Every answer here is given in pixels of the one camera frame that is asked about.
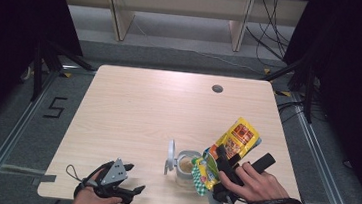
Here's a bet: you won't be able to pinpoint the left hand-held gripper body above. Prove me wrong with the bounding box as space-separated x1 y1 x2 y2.
92 155 139 204

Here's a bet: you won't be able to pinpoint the yellow spouted pouch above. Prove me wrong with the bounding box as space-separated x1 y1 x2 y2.
189 113 265 203

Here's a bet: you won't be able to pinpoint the clear container with white lid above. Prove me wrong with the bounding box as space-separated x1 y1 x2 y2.
162 138 205 189

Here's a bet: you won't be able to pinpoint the person's right hand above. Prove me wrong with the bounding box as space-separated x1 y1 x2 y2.
214 158 297 204

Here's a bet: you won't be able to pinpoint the person's left hand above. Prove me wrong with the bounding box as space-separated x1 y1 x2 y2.
69 165 126 204

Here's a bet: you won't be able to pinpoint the grey tape strip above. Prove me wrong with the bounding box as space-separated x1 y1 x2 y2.
31 172 57 188

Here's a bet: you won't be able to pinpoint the black metal stand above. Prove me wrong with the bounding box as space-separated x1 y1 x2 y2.
257 48 320 125
28 37 97 107

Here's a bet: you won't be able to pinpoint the light wooden shelf unit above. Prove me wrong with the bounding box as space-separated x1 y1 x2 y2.
54 0 309 59

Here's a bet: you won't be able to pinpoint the grey table cable grommet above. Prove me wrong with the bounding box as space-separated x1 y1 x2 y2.
211 83 225 94

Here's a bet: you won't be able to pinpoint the black floor cables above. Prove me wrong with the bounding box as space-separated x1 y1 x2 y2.
275 99 307 126

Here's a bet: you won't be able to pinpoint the metal floor rail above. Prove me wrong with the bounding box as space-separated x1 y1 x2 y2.
0 64 59 204
279 91 362 204

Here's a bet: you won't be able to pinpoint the bundle of hanging black cables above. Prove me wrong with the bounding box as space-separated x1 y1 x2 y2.
242 0 297 70

